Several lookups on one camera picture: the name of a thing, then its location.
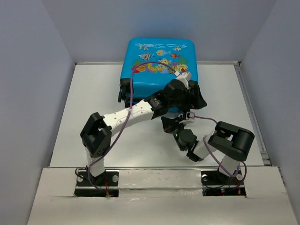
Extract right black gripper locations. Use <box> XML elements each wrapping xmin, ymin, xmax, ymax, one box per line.
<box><xmin>161</xmin><ymin>115</ymin><xmax>187</xmax><ymax>150</ymax></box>

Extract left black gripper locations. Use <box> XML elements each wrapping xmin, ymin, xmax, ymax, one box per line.
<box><xmin>168</xmin><ymin>85</ymin><xmax>207</xmax><ymax>110</ymax></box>

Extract blue hard-shell suitcase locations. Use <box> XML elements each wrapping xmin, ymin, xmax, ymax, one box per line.
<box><xmin>118</xmin><ymin>37</ymin><xmax>198</xmax><ymax>107</ymax></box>

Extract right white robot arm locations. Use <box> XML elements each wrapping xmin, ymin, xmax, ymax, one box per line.
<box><xmin>161</xmin><ymin>113</ymin><xmax>255</xmax><ymax>186</ymax></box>

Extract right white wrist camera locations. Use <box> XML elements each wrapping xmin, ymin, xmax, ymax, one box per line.
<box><xmin>178</xmin><ymin>112</ymin><xmax>195</xmax><ymax>124</ymax></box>

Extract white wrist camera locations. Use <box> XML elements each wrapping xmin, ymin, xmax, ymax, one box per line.
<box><xmin>174</xmin><ymin>71</ymin><xmax>192</xmax><ymax>89</ymax></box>
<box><xmin>178</xmin><ymin>112</ymin><xmax>195</xmax><ymax>124</ymax></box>

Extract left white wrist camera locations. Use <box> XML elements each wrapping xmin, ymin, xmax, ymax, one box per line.
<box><xmin>174</xmin><ymin>71</ymin><xmax>192</xmax><ymax>89</ymax></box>

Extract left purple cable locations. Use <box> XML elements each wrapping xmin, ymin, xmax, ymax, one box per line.
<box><xmin>85</xmin><ymin>61</ymin><xmax>181</xmax><ymax>199</ymax></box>

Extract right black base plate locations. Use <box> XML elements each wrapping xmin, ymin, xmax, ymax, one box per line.
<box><xmin>201</xmin><ymin>170</ymin><xmax>247</xmax><ymax>197</ymax></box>

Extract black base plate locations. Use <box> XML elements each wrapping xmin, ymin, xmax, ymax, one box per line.
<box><xmin>201</xmin><ymin>170</ymin><xmax>247</xmax><ymax>197</ymax></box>
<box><xmin>74</xmin><ymin>168</ymin><xmax>119</xmax><ymax>198</ymax></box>

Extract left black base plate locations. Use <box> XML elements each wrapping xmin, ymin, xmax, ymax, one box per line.
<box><xmin>74</xmin><ymin>168</ymin><xmax>119</xmax><ymax>198</ymax></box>

